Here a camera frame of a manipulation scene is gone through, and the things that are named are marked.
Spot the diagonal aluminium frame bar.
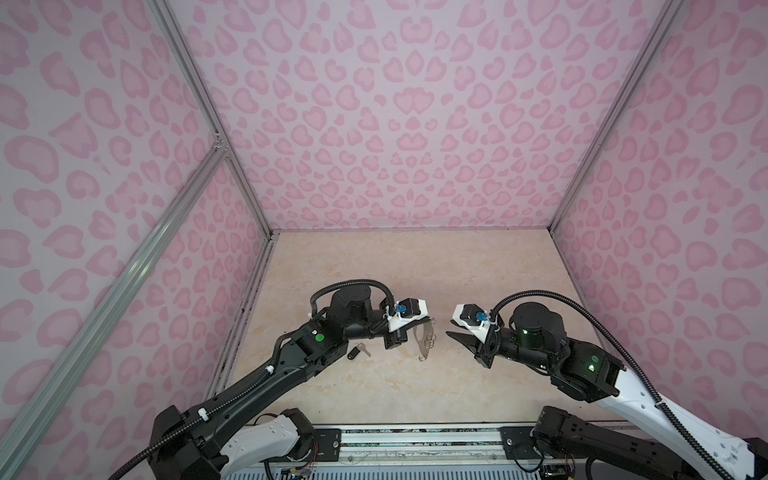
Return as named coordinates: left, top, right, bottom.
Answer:
left=1, top=145, right=227, bottom=479

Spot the black corrugated cable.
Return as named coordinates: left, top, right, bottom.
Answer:
left=484, top=290, right=736, bottom=480
left=107, top=278, right=397, bottom=480

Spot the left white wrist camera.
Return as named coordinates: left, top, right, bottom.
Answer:
left=387, top=298, right=430, bottom=332

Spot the right corner aluminium post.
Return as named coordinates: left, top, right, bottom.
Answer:
left=547, top=0, right=688, bottom=238

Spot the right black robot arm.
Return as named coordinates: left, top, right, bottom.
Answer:
left=450, top=302, right=767, bottom=479

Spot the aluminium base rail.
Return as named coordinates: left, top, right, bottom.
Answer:
left=159, top=422, right=691, bottom=480

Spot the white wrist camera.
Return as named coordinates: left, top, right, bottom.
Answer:
left=387, top=298, right=430, bottom=332
left=451, top=304, right=498, bottom=344

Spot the right black corrugated cable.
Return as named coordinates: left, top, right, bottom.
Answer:
left=484, top=290, right=736, bottom=480

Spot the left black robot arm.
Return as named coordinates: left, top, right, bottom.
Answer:
left=144, top=279, right=430, bottom=479

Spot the corner aluminium post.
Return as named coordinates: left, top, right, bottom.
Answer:
left=547, top=0, right=688, bottom=238
left=147, top=0, right=273, bottom=240

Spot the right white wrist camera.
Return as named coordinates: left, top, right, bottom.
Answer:
left=451, top=304, right=498, bottom=344

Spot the left black corrugated cable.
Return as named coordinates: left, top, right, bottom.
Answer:
left=107, top=278, right=397, bottom=480

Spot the left corner aluminium post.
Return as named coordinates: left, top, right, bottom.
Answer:
left=147, top=0, right=273, bottom=240

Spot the black headed key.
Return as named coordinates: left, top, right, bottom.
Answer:
left=347, top=343, right=371, bottom=361

